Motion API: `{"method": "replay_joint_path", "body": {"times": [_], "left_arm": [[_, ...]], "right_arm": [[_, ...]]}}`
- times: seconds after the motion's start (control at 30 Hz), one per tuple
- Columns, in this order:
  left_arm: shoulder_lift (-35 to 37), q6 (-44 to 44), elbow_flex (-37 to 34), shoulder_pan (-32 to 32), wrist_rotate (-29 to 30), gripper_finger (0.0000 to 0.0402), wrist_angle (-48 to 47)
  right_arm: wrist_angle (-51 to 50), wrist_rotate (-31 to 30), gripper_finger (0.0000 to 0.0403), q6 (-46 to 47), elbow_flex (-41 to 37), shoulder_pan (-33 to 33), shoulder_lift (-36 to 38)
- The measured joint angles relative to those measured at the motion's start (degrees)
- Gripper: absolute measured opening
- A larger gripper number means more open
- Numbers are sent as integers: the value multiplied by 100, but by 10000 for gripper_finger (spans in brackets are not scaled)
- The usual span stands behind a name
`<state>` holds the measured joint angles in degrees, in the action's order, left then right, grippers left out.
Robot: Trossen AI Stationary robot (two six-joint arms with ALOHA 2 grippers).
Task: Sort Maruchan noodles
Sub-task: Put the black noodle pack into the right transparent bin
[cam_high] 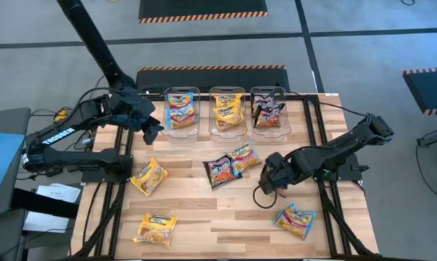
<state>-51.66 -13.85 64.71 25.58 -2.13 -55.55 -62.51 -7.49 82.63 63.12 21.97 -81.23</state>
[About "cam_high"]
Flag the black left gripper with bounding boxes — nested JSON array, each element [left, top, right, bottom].
[[127, 97, 165, 146]]

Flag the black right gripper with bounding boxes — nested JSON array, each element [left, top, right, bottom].
[[258, 152, 306, 199]]

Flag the clear plastic bin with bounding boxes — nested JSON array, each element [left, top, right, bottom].
[[249, 86, 293, 138], [208, 86, 248, 138], [161, 86, 201, 138]]

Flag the white paper sheets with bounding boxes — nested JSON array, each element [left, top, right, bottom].
[[22, 183, 82, 233]]

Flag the hazard-striped black floor mat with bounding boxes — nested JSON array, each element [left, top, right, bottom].
[[137, 0, 269, 25], [136, 65, 291, 94], [401, 66, 437, 116]]

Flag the black padded bar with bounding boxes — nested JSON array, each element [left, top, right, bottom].
[[10, 187, 80, 220]]

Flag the grey side desk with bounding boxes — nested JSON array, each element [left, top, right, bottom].
[[0, 107, 31, 218]]

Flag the blue sheet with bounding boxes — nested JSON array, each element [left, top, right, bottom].
[[0, 132, 26, 207]]

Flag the grey chair base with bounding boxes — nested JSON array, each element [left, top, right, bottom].
[[416, 127, 437, 149]]

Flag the black aluminium table frame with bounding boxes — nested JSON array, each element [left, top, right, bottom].
[[70, 93, 382, 261]]

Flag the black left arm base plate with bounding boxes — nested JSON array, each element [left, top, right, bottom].
[[80, 154, 134, 184]]

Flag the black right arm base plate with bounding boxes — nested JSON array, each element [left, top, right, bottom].
[[309, 152, 370, 182]]

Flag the black camera stand pole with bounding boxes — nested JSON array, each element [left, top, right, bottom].
[[56, 0, 136, 91]]

